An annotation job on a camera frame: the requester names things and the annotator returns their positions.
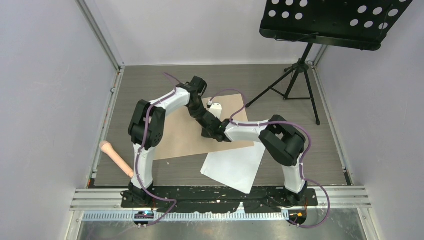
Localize black music stand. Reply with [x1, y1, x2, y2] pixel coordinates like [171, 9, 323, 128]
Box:
[246, 0, 411, 125]

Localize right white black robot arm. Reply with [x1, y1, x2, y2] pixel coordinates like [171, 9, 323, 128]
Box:
[201, 115, 309, 205]

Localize brown cardboard folder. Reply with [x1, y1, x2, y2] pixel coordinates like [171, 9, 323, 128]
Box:
[154, 94, 254, 161]

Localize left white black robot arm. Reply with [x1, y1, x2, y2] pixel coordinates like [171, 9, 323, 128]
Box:
[128, 76, 224, 207]

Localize white paper sheets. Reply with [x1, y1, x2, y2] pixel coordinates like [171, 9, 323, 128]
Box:
[200, 142, 266, 194]

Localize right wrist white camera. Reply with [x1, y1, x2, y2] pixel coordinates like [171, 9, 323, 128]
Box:
[206, 102, 223, 120]

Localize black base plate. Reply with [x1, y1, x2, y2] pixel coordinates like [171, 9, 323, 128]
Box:
[120, 186, 318, 214]

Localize aluminium frame rail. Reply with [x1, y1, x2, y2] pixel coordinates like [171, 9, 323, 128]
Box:
[70, 186, 372, 222]

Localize beige handle tool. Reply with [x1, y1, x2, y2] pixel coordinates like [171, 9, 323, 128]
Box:
[99, 140, 134, 178]

